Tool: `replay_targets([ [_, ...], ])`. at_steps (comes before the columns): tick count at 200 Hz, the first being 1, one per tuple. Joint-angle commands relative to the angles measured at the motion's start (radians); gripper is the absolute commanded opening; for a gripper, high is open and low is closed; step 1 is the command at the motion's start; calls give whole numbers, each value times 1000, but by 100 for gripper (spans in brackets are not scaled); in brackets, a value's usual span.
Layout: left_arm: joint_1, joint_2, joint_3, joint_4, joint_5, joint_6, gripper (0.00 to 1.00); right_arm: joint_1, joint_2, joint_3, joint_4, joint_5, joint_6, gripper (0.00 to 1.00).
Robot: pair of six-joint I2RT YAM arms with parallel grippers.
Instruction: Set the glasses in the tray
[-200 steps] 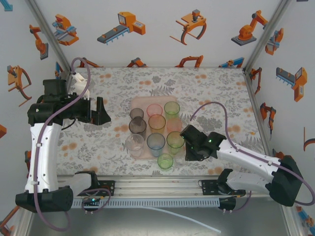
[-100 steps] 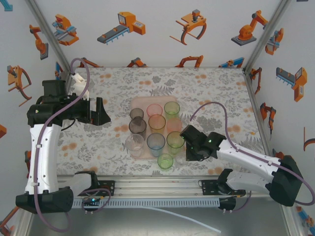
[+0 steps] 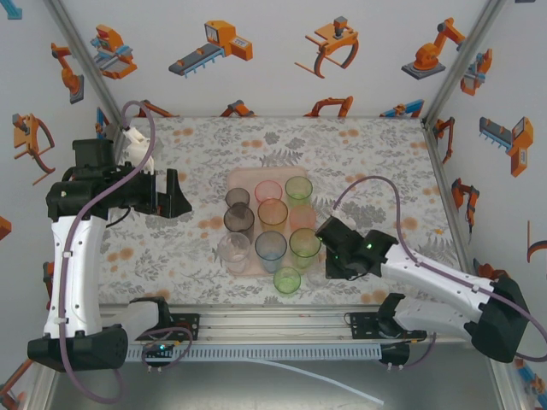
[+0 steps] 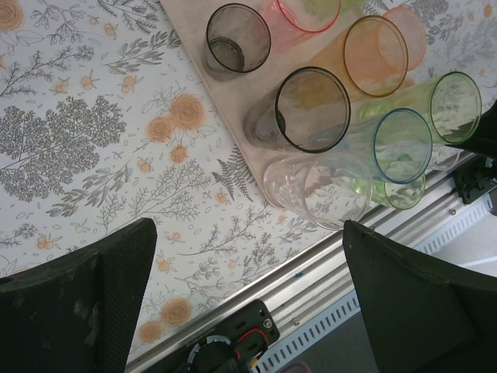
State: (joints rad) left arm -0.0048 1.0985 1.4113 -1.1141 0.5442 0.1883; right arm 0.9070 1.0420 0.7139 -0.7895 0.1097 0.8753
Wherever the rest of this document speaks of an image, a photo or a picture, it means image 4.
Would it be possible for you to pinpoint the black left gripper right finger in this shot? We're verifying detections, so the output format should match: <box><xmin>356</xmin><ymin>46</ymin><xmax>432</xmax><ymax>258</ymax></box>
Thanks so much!
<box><xmin>342</xmin><ymin>219</ymin><xmax>497</xmax><ymax>373</ymax></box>

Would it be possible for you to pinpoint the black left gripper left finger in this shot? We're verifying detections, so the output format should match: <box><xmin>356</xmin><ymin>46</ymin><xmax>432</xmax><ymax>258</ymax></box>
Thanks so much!
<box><xmin>0</xmin><ymin>216</ymin><xmax>158</xmax><ymax>373</ymax></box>

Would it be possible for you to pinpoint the medium green plastic glass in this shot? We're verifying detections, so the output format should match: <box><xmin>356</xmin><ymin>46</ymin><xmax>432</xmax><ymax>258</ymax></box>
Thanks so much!
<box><xmin>357</xmin><ymin>71</ymin><xmax>483</xmax><ymax>145</ymax></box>

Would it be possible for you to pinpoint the small clear plastic glass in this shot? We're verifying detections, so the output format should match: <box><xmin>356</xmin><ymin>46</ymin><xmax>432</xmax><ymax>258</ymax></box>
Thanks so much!
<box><xmin>426</xmin><ymin>144</ymin><xmax>465</xmax><ymax>174</ymax></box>

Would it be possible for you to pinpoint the blue plastic glass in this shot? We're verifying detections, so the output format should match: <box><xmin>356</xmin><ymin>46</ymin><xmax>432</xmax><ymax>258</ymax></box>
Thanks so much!
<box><xmin>321</xmin><ymin>107</ymin><xmax>434</xmax><ymax>184</ymax></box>

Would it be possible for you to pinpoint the small green plastic glass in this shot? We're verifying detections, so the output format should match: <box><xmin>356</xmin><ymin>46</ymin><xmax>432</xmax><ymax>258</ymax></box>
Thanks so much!
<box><xmin>355</xmin><ymin>170</ymin><xmax>427</xmax><ymax>212</ymax></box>

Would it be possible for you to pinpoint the salmon dimpled plastic glass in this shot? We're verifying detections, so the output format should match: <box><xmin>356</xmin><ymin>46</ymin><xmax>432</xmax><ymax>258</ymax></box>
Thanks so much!
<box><xmin>378</xmin><ymin>5</ymin><xmax>429</xmax><ymax>73</ymax></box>

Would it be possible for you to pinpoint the large clear plastic glass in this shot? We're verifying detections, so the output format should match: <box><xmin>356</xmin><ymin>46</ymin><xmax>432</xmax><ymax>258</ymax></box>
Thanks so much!
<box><xmin>262</xmin><ymin>152</ymin><xmax>374</xmax><ymax>231</ymax></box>

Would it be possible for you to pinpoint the orange plastic glass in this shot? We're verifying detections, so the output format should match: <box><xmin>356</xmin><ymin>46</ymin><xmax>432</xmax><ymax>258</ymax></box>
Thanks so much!
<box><xmin>306</xmin><ymin>14</ymin><xmax>410</xmax><ymax>99</ymax></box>

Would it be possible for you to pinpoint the tall grey plastic glass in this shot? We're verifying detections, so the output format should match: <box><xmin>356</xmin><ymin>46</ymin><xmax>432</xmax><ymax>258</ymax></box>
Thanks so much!
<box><xmin>242</xmin><ymin>65</ymin><xmax>353</xmax><ymax>154</ymax></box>

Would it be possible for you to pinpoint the large green plastic glass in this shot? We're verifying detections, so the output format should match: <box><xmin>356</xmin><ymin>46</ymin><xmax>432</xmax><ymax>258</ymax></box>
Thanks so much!
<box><xmin>301</xmin><ymin>0</ymin><xmax>366</xmax><ymax>19</ymax></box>

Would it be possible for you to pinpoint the pink faceted plastic glass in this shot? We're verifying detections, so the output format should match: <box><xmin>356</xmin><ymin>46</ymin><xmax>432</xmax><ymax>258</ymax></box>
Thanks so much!
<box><xmin>259</xmin><ymin>0</ymin><xmax>343</xmax><ymax>51</ymax></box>

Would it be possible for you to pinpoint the small grey plastic glass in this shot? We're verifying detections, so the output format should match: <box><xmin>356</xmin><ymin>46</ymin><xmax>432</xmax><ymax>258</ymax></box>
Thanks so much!
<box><xmin>204</xmin><ymin>2</ymin><xmax>273</xmax><ymax>82</ymax></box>

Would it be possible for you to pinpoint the pink plastic tray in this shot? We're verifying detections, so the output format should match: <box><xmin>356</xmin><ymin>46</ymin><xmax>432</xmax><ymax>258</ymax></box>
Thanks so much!
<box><xmin>158</xmin><ymin>0</ymin><xmax>459</xmax><ymax>187</ymax></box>

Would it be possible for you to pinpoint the floral table cover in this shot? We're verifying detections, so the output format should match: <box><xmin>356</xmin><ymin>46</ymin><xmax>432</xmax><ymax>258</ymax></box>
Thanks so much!
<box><xmin>0</xmin><ymin>0</ymin><xmax>497</xmax><ymax>362</ymax></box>

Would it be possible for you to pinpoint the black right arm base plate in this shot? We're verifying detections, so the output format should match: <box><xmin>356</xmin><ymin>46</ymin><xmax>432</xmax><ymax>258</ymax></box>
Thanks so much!
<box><xmin>452</xmin><ymin>157</ymin><xmax>497</xmax><ymax>207</ymax></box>

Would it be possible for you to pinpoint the white slotted cable duct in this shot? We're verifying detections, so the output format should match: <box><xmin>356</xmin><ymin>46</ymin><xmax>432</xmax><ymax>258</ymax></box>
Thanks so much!
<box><xmin>248</xmin><ymin>193</ymin><xmax>497</xmax><ymax>373</ymax></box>

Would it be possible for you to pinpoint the wide aluminium profile rail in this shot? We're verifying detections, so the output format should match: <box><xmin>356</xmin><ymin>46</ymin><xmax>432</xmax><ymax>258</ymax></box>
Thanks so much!
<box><xmin>126</xmin><ymin>151</ymin><xmax>497</xmax><ymax>372</ymax></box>

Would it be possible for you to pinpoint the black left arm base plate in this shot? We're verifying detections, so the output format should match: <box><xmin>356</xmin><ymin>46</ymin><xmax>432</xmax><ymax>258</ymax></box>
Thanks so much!
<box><xmin>182</xmin><ymin>298</ymin><xmax>281</xmax><ymax>373</ymax></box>

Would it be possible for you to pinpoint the red black left arm wire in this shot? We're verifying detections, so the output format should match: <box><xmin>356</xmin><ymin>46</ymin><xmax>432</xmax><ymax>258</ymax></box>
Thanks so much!
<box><xmin>231</xmin><ymin>327</ymin><xmax>275</xmax><ymax>370</ymax></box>

